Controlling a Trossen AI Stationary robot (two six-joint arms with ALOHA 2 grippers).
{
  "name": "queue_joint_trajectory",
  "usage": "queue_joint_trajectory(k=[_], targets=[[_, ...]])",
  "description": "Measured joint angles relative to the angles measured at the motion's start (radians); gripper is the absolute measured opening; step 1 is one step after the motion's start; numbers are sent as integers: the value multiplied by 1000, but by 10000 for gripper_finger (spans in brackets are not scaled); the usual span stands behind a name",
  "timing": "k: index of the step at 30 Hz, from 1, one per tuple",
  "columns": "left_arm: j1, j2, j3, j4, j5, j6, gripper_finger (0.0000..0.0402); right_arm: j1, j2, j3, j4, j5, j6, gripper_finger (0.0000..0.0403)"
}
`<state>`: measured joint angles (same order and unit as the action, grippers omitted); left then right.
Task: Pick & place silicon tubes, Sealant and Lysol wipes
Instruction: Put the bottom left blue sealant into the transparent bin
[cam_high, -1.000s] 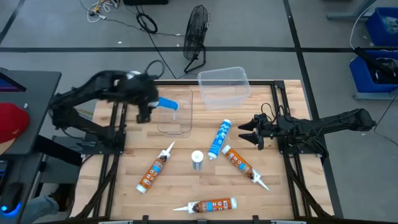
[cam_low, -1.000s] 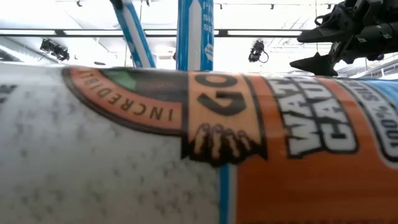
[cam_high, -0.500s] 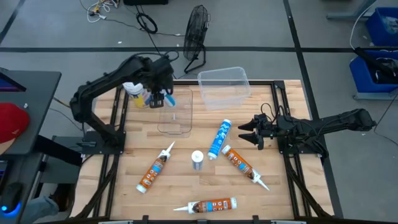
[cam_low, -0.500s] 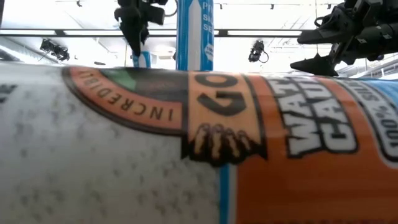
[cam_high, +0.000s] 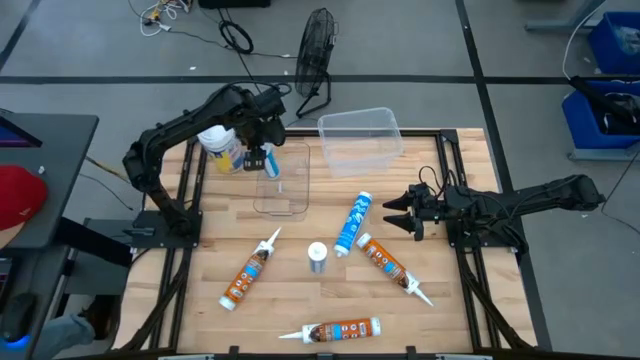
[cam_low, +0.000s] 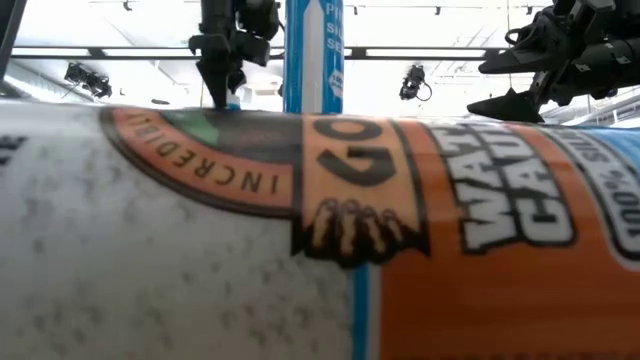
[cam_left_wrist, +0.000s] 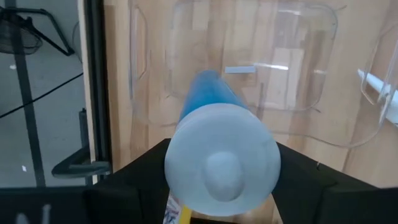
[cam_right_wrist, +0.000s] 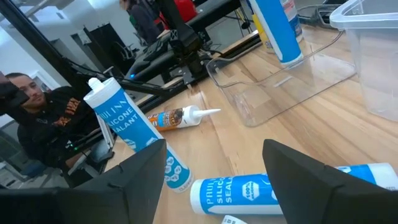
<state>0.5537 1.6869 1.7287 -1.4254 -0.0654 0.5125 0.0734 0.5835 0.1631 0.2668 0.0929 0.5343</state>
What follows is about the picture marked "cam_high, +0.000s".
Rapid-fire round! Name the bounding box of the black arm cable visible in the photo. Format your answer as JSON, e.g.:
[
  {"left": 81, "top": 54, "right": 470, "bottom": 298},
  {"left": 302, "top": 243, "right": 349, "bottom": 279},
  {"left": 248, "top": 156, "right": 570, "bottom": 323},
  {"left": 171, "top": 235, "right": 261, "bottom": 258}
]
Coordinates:
[
  {"left": 234, "top": 79, "right": 294, "bottom": 99},
  {"left": 417, "top": 164, "right": 460, "bottom": 201}
]

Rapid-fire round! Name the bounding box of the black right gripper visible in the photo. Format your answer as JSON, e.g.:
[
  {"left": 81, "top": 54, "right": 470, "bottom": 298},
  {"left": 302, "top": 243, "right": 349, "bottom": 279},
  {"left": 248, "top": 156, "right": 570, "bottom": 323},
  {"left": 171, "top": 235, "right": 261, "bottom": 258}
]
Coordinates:
[{"left": 382, "top": 182, "right": 449, "bottom": 243}]

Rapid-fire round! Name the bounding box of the thin black floor cable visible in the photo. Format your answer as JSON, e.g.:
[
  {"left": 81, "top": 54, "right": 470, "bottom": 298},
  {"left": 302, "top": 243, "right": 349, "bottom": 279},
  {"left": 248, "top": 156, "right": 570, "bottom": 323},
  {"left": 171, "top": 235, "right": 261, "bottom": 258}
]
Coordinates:
[{"left": 599, "top": 149, "right": 640, "bottom": 236}]

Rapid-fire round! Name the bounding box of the black aluminium table frame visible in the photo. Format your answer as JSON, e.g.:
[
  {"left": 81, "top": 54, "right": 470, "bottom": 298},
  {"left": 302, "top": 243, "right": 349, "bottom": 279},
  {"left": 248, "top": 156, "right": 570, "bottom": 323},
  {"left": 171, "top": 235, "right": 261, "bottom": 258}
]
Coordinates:
[{"left": 112, "top": 128, "right": 554, "bottom": 360}]

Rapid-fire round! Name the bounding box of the black equipment in bin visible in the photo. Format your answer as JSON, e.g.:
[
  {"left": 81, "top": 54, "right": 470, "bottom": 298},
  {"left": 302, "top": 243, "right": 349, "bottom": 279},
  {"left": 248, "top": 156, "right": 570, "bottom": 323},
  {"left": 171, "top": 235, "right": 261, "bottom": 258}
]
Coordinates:
[{"left": 569, "top": 74, "right": 640, "bottom": 136}]

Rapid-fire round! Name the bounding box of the blue storage bin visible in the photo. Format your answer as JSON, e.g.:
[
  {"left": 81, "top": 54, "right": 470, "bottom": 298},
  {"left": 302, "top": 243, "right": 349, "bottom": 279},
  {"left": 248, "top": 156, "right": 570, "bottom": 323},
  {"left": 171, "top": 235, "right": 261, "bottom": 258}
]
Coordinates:
[
  {"left": 587, "top": 10, "right": 640, "bottom": 76},
  {"left": 561, "top": 79, "right": 640, "bottom": 151}
]

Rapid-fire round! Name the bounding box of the red cap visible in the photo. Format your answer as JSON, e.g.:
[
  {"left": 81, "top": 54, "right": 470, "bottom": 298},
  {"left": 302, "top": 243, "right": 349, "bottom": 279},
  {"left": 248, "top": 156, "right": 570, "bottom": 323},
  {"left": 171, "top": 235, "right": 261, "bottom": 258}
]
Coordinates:
[{"left": 0, "top": 164, "right": 50, "bottom": 232}]

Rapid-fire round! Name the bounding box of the person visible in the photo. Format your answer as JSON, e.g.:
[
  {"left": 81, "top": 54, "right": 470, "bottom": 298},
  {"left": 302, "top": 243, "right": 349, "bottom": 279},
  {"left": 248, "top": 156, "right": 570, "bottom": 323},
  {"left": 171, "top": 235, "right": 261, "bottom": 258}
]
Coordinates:
[{"left": 32, "top": 294, "right": 121, "bottom": 360}]

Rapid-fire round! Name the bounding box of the coiled black cable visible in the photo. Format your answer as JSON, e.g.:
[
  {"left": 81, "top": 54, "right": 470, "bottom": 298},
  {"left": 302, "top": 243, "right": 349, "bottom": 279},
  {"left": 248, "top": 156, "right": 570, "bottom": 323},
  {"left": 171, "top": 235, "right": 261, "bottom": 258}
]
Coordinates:
[{"left": 218, "top": 18, "right": 255, "bottom": 55}]

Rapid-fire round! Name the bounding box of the white yellow cable bundle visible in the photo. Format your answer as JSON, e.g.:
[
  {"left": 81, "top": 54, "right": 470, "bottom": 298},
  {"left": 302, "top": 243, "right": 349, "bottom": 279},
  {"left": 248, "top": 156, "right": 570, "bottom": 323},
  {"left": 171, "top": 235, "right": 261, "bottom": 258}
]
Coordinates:
[{"left": 127, "top": 0, "right": 194, "bottom": 39}]

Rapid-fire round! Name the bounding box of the large clear plastic bin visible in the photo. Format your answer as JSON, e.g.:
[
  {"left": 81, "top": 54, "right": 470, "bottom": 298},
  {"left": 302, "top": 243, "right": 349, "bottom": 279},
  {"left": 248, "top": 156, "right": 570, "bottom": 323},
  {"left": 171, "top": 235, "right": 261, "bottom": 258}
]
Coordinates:
[{"left": 317, "top": 106, "right": 405, "bottom": 179}]

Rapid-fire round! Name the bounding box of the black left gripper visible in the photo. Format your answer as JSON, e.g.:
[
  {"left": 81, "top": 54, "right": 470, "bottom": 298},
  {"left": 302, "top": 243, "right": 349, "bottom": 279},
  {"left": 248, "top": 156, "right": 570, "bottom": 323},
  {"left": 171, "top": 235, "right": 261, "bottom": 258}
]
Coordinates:
[{"left": 238, "top": 110, "right": 288, "bottom": 173}]

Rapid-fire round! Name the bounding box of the white floor cable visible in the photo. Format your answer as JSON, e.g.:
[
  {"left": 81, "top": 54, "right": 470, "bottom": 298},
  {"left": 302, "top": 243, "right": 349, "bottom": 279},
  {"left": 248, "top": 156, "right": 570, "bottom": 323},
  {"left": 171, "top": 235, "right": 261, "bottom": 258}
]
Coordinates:
[{"left": 562, "top": 4, "right": 609, "bottom": 80}]

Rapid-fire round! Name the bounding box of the dark monitor screen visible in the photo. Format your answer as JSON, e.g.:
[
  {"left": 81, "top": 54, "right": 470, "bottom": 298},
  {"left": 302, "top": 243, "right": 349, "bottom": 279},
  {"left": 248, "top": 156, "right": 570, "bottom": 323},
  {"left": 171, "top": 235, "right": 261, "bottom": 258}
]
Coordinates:
[{"left": 0, "top": 107, "right": 44, "bottom": 149}]

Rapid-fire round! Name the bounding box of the black desk crossbar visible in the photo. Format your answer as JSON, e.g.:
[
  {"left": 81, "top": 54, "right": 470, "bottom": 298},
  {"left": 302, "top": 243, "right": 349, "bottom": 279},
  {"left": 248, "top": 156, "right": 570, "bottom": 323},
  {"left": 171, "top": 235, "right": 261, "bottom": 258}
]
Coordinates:
[{"left": 53, "top": 216, "right": 135, "bottom": 269}]

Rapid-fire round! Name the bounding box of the black floor fan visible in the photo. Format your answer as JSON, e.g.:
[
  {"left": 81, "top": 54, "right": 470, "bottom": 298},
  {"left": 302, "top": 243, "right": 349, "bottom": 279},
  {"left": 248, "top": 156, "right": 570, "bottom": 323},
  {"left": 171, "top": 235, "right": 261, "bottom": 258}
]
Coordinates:
[{"left": 293, "top": 7, "right": 340, "bottom": 120}]

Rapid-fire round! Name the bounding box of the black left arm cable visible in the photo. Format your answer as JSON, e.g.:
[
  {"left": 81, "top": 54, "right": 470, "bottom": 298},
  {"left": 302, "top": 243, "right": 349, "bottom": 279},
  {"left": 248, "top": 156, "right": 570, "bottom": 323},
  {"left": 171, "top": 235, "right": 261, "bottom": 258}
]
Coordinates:
[{"left": 234, "top": 79, "right": 294, "bottom": 99}]

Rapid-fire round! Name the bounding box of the orange white sealant tube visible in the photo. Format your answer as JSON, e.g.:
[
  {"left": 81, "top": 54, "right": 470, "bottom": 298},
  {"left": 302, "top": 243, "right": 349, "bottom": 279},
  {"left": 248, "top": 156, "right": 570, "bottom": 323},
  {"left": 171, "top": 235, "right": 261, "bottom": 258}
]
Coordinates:
[
  {"left": 278, "top": 316, "right": 383, "bottom": 345},
  {"left": 218, "top": 226, "right": 283, "bottom": 312},
  {"left": 355, "top": 232, "right": 435, "bottom": 308}
]

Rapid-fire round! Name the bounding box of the long blue white sealant tube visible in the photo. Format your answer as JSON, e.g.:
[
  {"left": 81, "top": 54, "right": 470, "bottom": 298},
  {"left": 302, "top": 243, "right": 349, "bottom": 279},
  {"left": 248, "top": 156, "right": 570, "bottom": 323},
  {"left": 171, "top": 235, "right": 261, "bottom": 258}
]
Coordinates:
[{"left": 333, "top": 190, "right": 374, "bottom": 259}]

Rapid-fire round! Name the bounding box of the grey desk foot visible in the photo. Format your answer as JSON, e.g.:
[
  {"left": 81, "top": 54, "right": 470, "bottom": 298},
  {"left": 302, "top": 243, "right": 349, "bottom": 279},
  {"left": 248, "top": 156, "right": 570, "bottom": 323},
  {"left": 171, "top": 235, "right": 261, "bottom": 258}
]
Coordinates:
[{"left": 524, "top": 0, "right": 609, "bottom": 35}]

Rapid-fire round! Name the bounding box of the narrow clear plastic tray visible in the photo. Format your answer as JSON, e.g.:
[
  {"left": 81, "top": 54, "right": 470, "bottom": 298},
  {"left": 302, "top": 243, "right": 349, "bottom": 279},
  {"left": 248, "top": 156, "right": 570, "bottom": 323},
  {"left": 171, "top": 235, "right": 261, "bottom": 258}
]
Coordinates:
[{"left": 252, "top": 140, "right": 312, "bottom": 222}]

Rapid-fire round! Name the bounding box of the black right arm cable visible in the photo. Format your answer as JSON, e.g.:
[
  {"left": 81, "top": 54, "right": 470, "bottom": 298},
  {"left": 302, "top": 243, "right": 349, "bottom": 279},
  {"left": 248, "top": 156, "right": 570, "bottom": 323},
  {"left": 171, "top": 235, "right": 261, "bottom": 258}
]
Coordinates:
[{"left": 417, "top": 164, "right": 460, "bottom": 201}]

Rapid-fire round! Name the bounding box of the black mouse with blue light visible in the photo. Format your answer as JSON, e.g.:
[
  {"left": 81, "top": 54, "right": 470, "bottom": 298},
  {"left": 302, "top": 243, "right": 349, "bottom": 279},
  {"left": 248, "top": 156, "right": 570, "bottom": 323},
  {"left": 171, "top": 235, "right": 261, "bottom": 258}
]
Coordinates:
[{"left": 0, "top": 292, "right": 39, "bottom": 346}]

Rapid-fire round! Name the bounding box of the black desk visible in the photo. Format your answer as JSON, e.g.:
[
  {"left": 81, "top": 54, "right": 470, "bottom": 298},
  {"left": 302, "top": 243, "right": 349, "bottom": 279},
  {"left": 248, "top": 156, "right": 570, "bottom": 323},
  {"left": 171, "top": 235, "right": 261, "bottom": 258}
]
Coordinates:
[{"left": 0, "top": 112, "right": 100, "bottom": 251}]

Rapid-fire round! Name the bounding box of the black box on floor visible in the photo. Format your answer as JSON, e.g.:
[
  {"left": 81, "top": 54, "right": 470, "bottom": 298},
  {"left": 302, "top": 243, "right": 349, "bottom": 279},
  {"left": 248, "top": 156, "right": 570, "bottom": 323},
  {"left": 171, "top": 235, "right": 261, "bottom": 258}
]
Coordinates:
[{"left": 198, "top": 0, "right": 272, "bottom": 9}]

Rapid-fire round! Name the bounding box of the white yellow-blue canister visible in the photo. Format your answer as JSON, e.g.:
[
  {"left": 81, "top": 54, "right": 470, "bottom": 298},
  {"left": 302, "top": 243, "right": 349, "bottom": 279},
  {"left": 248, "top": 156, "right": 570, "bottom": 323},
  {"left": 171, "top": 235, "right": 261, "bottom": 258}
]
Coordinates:
[{"left": 197, "top": 124, "right": 247, "bottom": 175}]

